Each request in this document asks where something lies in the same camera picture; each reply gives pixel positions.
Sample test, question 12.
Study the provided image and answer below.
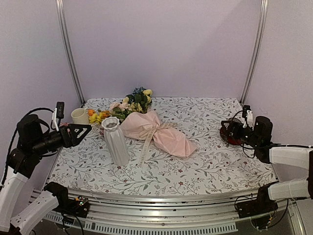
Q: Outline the aluminium frame post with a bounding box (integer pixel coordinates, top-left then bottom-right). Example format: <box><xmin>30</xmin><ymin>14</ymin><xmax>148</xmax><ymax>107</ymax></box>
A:
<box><xmin>240</xmin><ymin>0</ymin><xmax>268</xmax><ymax>104</ymax></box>
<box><xmin>55</xmin><ymin>0</ymin><xmax>85</xmax><ymax>106</ymax></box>

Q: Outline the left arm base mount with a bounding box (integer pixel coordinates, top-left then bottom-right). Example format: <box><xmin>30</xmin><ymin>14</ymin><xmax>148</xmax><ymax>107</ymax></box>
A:
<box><xmin>44</xmin><ymin>182</ymin><xmax>90</xmax><ymax>218</ymax></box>

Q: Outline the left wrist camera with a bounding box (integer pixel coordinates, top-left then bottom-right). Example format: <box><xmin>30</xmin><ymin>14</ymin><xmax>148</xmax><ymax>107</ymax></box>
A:
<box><xmin>50</xmin><ymin>101</ymin><xmax>65</xmax><ymax>131</ymax></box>

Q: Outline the floral patterned tablecloth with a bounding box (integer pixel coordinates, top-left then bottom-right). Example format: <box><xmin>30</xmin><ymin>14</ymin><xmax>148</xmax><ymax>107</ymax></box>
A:
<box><xmin>48</xmin><ymin>97</ymin><xmax>277</xmax><ymax>196</ymax></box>

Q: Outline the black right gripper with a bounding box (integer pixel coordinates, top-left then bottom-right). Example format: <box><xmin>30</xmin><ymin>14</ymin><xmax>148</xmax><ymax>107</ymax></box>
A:
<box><xmin>222</xmin><ymin>121</ymin><xmax>261</xmax><ymax>149</ymax></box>

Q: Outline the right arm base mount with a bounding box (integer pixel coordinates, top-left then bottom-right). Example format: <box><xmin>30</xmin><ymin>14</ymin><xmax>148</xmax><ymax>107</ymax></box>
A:
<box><xmin>234</xmin><ymin>184</ymin><xmax>278</xmax><ymax>218</ymax></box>

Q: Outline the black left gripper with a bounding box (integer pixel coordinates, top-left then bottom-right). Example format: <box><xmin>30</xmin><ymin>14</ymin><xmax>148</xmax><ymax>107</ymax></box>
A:
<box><xmin>31</xmin><ymin>122</ymin><xmax>92</xmax><ymax>156</ymax></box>

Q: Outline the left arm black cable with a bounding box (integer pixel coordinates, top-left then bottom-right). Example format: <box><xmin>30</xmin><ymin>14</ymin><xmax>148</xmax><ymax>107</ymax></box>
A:
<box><xmin>0</xmin><ymin>107</ymin><xmax>55</xmax><ymax>191</ymax></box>

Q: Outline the white ribbed ceramic vase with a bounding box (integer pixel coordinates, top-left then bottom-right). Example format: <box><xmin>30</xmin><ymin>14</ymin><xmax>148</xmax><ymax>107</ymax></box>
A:
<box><xmin>101</xmin><ymin>117</ymin><xmax>130</xmax><ymax>166</ymax></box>

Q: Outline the red striped bowl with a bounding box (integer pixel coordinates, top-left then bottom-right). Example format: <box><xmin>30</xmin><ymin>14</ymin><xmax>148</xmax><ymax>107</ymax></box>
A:
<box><xmin>220</xmin><ymin>117</ymin><xmax>244</xmax><ymax>145</ymax></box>

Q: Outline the right aluminium frame post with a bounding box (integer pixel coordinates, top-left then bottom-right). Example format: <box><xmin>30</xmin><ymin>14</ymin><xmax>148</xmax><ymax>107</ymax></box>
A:
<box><xmin>240</xmin><ymin>0</ymin><xmax>268</xmax><ymax>104</ymax></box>

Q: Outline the cream ceramic mug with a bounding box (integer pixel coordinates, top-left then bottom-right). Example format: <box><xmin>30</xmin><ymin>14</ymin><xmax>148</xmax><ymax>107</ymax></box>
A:
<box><xmin>71</xmin><ymin>108</ymin><xmax>89</xmax><ymax>125</ymax></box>

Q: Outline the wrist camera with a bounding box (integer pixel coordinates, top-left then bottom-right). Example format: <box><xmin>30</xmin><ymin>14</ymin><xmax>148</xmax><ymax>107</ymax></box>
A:
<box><xmin>50</xmin><ymin>101</ymin><xmax>65</xmax><ymax>131</ymax></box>
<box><xmin>242</xmin><ymin>105</ymin><xmax>253</xmax><ymax>128</ymax></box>

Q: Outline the cream printed ribbon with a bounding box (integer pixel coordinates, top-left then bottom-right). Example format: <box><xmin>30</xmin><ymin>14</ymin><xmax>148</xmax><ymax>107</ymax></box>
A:
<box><xmin>139</xmin><ymin>122</ymin><xmax>179</xmax><ymax>167</ymax></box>

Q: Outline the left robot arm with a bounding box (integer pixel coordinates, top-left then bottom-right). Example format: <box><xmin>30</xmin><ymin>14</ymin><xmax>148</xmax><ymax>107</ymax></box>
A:
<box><xmin>0</xmin><ymin>114</ymin><xmax>91</xmax><ymax>235</ymax></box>

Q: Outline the artificial flower bouquet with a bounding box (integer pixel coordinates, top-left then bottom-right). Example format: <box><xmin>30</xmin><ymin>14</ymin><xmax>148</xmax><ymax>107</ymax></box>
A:
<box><xmin>87</xmin><ymin>87</ymin><xmax>153</xmax><ymax>124</ymax></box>

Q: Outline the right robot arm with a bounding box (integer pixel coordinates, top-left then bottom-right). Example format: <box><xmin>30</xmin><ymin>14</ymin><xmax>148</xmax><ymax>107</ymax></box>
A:
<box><xmin>221</xmin><ymin>116</ymin><xmax>313</xmax><ymax>214</ymax></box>

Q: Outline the pink wrapping paper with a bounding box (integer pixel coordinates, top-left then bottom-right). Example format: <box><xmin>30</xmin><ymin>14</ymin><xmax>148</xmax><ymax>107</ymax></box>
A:
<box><xmin>121</xmin><ymin>111</ymin><xmax>197</xmax><ymax>157</ymax></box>

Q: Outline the pink patterned small object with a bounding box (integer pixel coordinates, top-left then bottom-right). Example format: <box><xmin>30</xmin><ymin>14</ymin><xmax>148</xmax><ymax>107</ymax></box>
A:
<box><xmin>59</xmin><ymin>122</ymin><xmax>69</xmax><ymax>127</ymax></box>

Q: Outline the left aluminium frame post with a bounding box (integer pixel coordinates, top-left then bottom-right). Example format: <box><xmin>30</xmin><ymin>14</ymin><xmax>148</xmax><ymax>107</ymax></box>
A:
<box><xmin>55</xmin><ymin>0</ymin><xmax>85</xmax><ymax>106</ymax></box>

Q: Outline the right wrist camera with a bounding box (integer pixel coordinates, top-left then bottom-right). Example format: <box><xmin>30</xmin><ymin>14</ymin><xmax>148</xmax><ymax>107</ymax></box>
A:
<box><xmin>242</xmin><ymin>105</ymin><xmax>253</xmax><ymax>128</ymax></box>

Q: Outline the aluminium front rail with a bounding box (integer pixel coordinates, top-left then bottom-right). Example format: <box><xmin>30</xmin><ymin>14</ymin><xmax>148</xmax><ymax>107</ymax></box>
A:
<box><xmin>26</xmin><ymin>188</ymin><xmax>304</xmax><ymax>235</ymax></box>

